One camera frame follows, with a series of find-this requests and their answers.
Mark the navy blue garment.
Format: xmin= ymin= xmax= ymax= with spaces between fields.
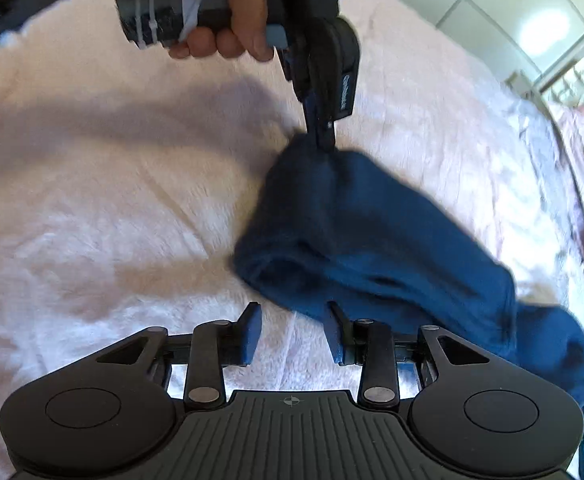
xmin=232 ymin=134 xmax=584 ymax=403

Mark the pink bed blanket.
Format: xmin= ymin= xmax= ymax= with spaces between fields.
xmin=0 ymin=0 xmax=584 ymax=479

